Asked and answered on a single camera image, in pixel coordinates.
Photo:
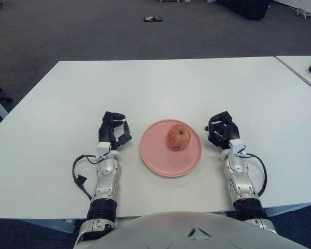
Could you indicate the small dark floor object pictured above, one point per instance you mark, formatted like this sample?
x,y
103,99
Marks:
x,y
153,19

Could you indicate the red yellow apple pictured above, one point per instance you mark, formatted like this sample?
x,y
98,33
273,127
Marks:
x,y
178,136

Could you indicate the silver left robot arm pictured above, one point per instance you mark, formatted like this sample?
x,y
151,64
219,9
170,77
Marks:
x,y
107,171

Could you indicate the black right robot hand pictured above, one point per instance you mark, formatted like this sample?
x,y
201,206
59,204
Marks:
x,y
232,129

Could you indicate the grey white robot torso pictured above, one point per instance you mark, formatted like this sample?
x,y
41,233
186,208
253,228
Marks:
x,y
197,233

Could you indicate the pink round plate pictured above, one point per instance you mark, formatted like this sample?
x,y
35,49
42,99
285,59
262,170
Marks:
x,y
158,158

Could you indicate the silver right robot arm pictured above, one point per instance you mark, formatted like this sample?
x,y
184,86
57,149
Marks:
x,y
241,176

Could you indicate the black furniture block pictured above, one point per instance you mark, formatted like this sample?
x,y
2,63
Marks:
x,y
243,7

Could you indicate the small grey robot dog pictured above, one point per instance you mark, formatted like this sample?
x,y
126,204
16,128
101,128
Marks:
x,y
303,13

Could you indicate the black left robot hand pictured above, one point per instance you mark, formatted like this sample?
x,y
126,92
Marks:
x,y
106,131

